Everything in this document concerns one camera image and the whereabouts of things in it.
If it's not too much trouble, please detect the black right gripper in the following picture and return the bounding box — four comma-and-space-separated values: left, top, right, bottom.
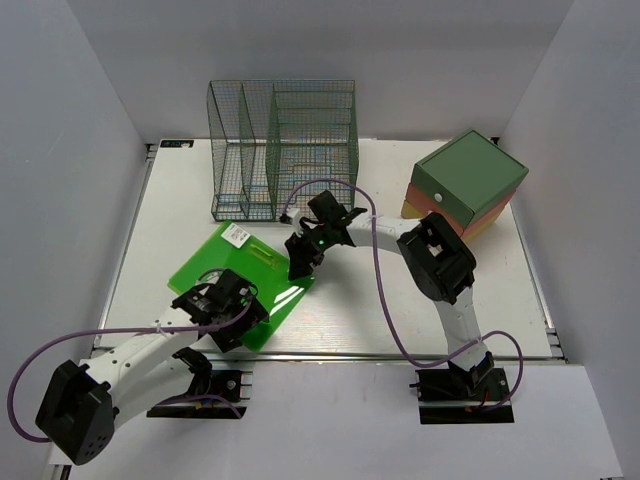
285, 223, 335, 283

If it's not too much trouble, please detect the green plastic folder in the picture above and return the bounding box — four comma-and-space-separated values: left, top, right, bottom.
168, 220, 315, 352

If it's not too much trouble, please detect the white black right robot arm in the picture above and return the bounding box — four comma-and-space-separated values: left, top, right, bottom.
279, 190, 494, 399

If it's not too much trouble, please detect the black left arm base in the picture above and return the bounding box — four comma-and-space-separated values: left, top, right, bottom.
146, 348, 252, 420

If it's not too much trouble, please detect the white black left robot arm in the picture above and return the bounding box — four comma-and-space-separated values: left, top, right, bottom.
35, 269, 269, 465

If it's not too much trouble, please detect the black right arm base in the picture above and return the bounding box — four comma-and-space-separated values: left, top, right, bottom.
409, 368, 515, 425

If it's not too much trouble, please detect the green top drawer box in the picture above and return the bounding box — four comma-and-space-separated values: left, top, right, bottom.
411, 129, 529, 220

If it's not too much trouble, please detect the aluminium table edge rail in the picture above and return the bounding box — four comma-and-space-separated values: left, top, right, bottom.
89, 344, 569, 366

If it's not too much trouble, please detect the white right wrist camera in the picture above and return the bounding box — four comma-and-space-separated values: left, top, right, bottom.
279, 207, 307, 241

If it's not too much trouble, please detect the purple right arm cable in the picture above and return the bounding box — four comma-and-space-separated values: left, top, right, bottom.
282, 179, 525, 412

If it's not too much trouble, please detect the green wire mesh organizer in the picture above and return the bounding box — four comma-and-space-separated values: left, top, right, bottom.
206, 79, 359, 222

